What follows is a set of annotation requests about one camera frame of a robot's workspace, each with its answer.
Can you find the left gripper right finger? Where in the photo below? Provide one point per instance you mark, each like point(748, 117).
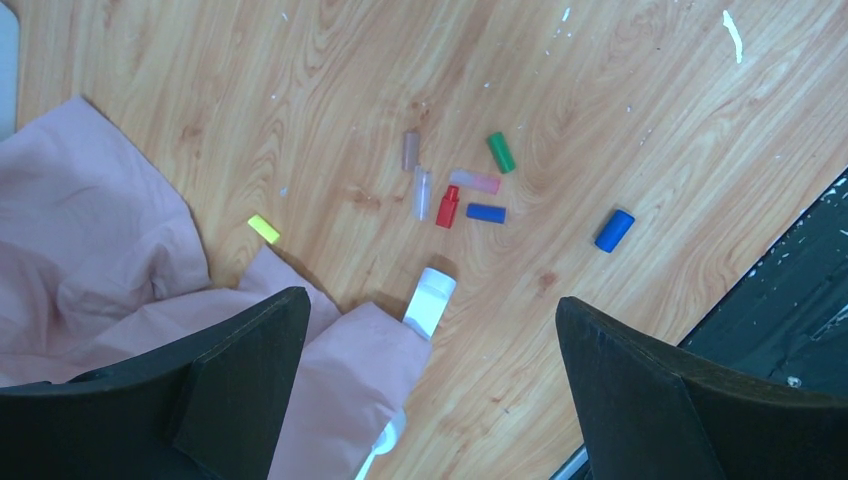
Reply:
point(650, 410)

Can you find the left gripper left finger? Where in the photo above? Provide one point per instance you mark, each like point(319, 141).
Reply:
point(208, 406)

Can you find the yellow pen cap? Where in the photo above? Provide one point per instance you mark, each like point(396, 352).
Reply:
point(264, 229)

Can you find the blue pen cap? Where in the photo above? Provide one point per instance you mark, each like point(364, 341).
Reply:
point(614, 230)

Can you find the purple pen cap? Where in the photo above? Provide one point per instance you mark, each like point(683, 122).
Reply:
point(486, 213)

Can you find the pink translucent pen cap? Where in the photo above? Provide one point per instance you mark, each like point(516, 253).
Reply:
point(476, 181)

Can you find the red pen cap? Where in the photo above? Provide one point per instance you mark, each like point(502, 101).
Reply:
point(448, 207)

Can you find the clear translucent pen cap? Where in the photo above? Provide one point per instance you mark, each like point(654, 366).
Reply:
point(421, 193)

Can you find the green pen cap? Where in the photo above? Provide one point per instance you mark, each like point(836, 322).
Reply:
point(501, 152)

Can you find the brown translucent pen cap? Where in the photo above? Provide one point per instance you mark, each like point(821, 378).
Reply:
point(411, 149)

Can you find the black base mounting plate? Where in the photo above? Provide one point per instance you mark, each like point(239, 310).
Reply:
point(785, 321)

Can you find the pink cloth shorts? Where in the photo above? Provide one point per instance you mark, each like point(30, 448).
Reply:
point(101, 261)

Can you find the white clothes rack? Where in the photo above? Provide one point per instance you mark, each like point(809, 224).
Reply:
point(423, 314)

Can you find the small white paper scrap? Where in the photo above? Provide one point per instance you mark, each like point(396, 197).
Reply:
point(729, 24)

